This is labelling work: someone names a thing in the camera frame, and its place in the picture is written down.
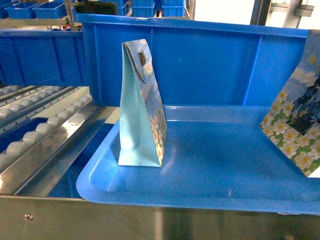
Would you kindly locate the steel conveyor frame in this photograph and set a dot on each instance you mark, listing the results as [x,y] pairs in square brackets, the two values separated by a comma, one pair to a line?
[39,199]

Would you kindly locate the flower gift bag with figures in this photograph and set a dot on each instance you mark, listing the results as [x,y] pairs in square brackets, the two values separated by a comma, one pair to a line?
[293,121]

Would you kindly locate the flower gift bag in tray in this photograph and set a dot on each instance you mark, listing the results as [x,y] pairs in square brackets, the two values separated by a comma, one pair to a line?
[142,122]

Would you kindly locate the white roller conveyor rail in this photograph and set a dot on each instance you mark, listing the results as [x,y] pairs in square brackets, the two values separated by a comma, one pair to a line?
[18,148]

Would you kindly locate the large blue plastic bin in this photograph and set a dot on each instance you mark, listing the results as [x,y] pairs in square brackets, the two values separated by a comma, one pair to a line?
[195,62]

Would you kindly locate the blue plastic tray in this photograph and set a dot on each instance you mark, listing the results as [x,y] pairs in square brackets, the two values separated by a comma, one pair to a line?
[215,157]

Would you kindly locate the blue bin on left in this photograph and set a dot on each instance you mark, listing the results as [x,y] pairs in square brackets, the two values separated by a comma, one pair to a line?
[42,58]

